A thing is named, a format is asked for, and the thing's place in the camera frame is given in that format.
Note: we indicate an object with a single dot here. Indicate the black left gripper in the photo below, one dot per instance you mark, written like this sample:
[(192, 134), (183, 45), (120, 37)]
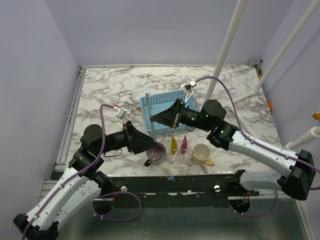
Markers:
[(129, 138)]

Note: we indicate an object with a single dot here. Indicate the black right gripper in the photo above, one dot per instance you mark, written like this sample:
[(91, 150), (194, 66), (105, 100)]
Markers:
[(178, 113)]

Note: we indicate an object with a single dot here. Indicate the light blue plastic basket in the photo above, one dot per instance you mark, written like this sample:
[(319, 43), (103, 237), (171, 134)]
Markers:
[(158, 103)]

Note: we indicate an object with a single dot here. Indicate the purple grey mug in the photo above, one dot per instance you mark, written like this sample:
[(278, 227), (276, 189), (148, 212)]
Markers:
[(156, 155)]

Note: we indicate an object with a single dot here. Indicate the yellow toothpaste tube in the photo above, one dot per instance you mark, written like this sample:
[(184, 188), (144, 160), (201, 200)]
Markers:
[(173, 145)]

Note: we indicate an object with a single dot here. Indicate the white toothbrush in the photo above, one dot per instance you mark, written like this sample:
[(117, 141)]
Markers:
[(175, 157)]

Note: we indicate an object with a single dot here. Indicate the pink toothpaste tube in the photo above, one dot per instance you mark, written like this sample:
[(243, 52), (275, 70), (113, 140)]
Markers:
[(184, 145)]

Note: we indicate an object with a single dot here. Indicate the clear textured glass tray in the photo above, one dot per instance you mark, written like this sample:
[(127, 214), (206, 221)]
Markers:
[(182, 168)]

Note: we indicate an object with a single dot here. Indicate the yellow ceramic mug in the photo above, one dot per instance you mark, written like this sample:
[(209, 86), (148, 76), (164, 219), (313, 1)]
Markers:
[(201, 155)]

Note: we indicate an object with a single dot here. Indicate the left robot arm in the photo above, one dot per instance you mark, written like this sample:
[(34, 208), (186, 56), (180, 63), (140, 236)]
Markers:
[(81, 181)]

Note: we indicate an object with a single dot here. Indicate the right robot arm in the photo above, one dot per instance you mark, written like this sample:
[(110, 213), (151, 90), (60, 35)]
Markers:
[(291, 172)]

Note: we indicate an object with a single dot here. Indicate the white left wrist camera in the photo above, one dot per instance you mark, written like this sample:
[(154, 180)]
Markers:
[(120, 113)]

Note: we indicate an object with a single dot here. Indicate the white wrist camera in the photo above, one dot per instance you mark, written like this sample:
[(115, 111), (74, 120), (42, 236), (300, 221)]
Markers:
[(120, 113), (187, 88)]

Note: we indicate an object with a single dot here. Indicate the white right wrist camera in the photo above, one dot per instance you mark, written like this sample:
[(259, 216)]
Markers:
[(187, 88)]

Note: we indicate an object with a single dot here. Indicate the aluminium table edge rail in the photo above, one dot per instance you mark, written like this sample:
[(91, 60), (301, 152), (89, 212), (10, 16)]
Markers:
[(61, 160)]

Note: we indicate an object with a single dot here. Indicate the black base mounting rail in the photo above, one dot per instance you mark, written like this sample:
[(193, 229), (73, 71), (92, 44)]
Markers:
[(180, 191)]

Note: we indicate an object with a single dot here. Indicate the white pvc pipe frame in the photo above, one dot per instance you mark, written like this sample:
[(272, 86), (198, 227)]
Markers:
[(312, 133)]

